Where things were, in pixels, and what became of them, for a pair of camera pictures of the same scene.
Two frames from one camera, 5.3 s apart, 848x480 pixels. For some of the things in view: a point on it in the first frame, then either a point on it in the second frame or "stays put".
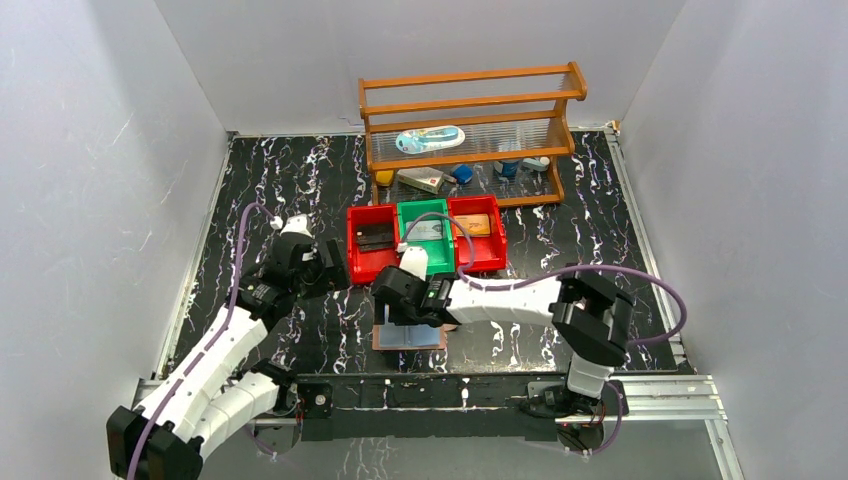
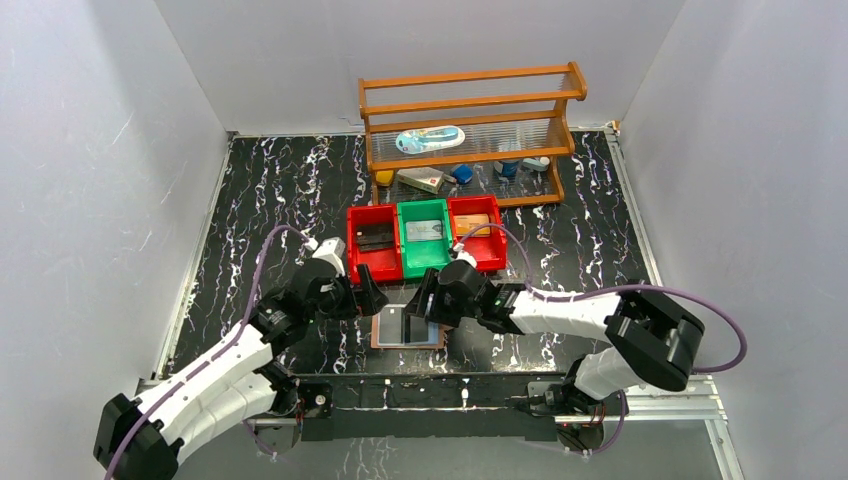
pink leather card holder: x=410 y=337 stays put
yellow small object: x=384 y=177 stays put
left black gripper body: x=334 y=264 -> x=361 y=292
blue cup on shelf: x=509 y=169 stays put
